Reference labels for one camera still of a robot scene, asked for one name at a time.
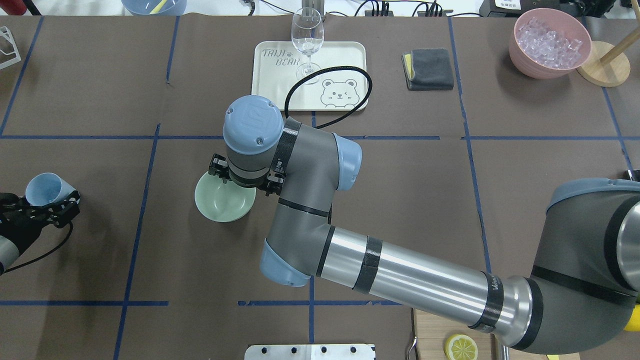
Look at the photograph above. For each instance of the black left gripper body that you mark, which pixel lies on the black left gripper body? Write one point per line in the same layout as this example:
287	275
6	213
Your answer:
21	221

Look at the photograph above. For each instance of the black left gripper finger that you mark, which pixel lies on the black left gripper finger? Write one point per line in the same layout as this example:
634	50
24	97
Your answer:
63	214
39	202

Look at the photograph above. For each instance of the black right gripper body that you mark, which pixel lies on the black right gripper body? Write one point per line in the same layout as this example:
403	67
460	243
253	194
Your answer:
218	165

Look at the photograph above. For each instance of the light blue plastic cup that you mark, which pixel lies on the light blue plastic cup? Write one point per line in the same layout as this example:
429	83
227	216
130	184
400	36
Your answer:
50	183

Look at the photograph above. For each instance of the light green bowl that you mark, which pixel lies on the light green bowl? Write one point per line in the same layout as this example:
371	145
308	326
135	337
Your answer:
222	202

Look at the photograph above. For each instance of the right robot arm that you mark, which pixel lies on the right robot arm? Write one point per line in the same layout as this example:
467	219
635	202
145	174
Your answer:
581	288

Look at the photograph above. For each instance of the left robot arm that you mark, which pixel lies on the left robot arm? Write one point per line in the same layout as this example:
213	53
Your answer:
8	258

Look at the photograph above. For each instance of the blue bowl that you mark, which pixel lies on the blue bowl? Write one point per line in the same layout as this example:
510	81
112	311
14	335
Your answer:
143	7

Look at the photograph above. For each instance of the pink bowl of ice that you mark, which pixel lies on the pink bowl of ice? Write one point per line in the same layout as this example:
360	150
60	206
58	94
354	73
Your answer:
547	43

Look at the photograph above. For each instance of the cream bear tray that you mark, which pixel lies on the cream bear tray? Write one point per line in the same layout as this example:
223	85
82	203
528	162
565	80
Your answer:
275	71

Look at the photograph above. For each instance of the clear wine glass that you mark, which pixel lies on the clear wine glass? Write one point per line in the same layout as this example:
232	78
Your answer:
307	36

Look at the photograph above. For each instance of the red bottle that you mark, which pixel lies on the red bottle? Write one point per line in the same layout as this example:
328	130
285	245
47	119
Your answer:
13	7

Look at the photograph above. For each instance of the yellow plastic fork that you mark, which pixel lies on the yellow plastic fork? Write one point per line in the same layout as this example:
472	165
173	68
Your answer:
158	7

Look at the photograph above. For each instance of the wooden cutting board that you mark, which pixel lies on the wooden cutting board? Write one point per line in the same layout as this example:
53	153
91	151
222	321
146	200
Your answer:
432	332

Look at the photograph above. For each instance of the lemon half slice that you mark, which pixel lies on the lemon half slice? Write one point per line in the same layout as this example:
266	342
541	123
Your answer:
460	347

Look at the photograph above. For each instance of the wooden mug tree stand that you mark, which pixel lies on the wooden mug tree stand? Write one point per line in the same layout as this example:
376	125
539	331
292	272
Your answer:
607	64

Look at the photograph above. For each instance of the white wire cup rack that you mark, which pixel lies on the white wire cup rack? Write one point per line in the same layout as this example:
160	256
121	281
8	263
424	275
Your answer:
9	52

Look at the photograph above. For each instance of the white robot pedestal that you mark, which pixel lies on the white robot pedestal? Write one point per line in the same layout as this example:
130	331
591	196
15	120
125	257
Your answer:
335	351

